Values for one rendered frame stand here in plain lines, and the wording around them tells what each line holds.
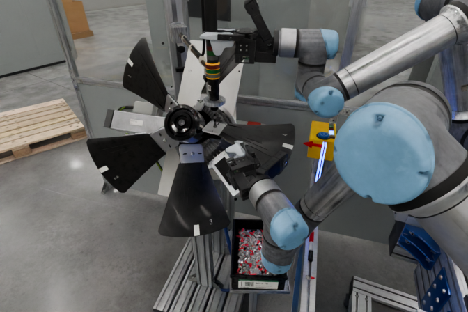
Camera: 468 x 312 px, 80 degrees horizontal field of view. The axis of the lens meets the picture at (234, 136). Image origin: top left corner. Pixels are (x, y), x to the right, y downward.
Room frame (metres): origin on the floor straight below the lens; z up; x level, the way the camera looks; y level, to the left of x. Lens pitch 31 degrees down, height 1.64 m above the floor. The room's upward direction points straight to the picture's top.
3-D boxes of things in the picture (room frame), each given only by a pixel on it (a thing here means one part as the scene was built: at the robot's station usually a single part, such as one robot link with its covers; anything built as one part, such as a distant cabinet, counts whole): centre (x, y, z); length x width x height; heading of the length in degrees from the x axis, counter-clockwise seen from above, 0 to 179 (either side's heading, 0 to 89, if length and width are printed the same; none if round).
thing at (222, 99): (0.81, 0.07, 1.33); 0.09 x 0.07 x 0.10; 19
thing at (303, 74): (0.76, -0.22, 1.36); 0.11 x 0.08 x 0.11; 1
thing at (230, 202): (1.36, 0.02, 0.42); 0.04 x 0.04 x 0.83; 74
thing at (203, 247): (0.94, 0.16, 0.46); 0.09 x 0.05 x 0.91; 74
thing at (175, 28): (1.39, 0.27, 1.37); 0.10 x 0.07 x 0.09; 19
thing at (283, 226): (0.42, -0.10, 1.17); 0.11 x 0.08 x 0.09; 21
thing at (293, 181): (1.49, -0.14, 0.50); 2.59 x 0.03 x 0.91; 74
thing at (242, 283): (0.58, -0.08, 0.85); 0.22 x 0.17 x 0.07; 178
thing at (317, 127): (0.98, -0.37, 1.02); 0.16 x 0.10 x 0.11; 164
